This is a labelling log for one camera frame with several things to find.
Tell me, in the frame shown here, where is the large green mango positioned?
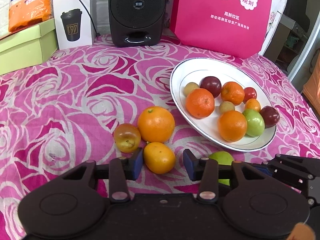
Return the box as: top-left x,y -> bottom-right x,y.
208,151 -> 235,186

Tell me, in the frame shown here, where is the red yellow plum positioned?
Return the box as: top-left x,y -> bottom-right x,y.
113,124 -> 141,153

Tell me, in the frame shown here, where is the small yellow orange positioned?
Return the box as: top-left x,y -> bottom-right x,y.
143,142 -> 176,174

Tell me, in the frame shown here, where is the round orange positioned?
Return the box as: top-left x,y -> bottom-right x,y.
217,110 -> 247,142

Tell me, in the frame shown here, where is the large orange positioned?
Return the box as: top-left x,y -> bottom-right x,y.
137,106 -> 175,143

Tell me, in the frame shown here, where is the dark red plum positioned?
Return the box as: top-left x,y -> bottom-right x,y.
260,106 -> 280,128

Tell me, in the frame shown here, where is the brown longan fruit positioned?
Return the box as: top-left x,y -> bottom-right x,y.
219,101 -> 235,115
183,82 -> 199,97

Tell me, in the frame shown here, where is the reddish mandarin orange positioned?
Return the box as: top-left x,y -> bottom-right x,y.
185,88 -> 215,119

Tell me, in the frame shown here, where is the green apple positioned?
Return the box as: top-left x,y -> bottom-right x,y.
242,109 -> 265,137

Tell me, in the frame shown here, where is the small front orange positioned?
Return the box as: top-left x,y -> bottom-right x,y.
245,98 -> 261,112

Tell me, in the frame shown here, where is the dark purple plum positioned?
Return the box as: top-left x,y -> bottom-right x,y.
200,76 -> 222,98

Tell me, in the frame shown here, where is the red tomato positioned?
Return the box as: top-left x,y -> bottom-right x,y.
243,87 -> 257,103

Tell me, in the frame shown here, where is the person's left hand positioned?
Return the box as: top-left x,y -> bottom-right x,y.
286,223 -> 316,240

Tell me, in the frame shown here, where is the orange chair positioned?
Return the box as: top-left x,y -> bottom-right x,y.
303,55 -> 320,114

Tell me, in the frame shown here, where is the pink rose tablecloth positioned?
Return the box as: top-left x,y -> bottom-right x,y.
1,35 -> 319,239

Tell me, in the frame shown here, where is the white round plate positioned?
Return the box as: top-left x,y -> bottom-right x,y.
169,57 -> 278,152

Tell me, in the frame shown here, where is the white cup box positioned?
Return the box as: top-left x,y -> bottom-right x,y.
53,0 -> 97,50

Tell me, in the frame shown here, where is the green shoe box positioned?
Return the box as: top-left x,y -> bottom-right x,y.
0,19 -> 58,75

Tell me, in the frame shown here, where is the pink paper bag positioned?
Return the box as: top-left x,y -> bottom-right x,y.
170,0 -> 272,59

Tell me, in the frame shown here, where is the black speaker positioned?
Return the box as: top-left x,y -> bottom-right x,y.
108,0 -> 167,47

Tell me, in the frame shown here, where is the orange white snack bag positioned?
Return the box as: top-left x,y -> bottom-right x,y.
8,0 -> 53,32

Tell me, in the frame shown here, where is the black speaker cable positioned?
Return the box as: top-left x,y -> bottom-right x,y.
75,0 -> 101,37

